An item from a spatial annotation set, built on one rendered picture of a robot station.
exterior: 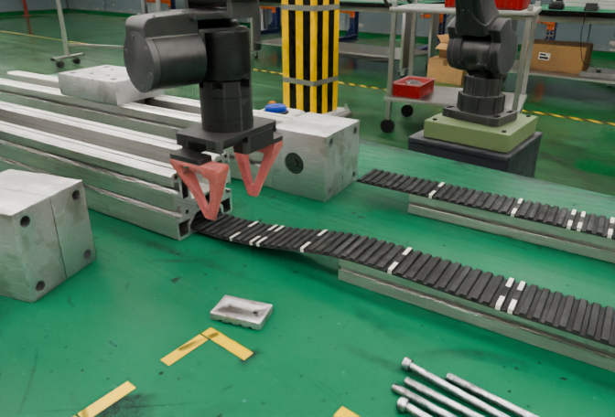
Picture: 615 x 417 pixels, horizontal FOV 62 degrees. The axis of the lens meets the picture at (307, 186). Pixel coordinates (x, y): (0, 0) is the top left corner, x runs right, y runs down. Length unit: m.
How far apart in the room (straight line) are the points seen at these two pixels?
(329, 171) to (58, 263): 0.35
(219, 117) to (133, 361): 0.25
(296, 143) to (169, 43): 0.27
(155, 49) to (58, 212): 0.19
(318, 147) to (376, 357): 0.33
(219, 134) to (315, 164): 0.19
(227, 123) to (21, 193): 0.21
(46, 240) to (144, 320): 0.13
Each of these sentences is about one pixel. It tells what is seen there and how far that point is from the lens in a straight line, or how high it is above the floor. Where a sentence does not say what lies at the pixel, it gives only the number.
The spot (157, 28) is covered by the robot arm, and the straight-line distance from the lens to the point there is 0.50.
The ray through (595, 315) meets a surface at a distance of 0.49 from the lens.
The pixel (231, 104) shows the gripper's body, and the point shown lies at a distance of 0.55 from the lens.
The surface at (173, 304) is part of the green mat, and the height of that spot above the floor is 0.78.
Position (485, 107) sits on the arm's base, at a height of 0.84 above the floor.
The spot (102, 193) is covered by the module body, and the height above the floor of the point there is 0.81.
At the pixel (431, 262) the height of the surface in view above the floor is 0.81.
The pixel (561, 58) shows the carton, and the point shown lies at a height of 0.35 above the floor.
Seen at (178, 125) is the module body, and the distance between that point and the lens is 0.87.
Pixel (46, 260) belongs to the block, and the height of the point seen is 0.81.
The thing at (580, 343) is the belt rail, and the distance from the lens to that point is 0.50.
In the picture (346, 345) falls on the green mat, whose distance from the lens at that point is 0.46.
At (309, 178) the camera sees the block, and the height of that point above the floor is 0.81.
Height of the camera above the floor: 1.07
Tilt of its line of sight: 23 degrees down
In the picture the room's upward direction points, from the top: straight up
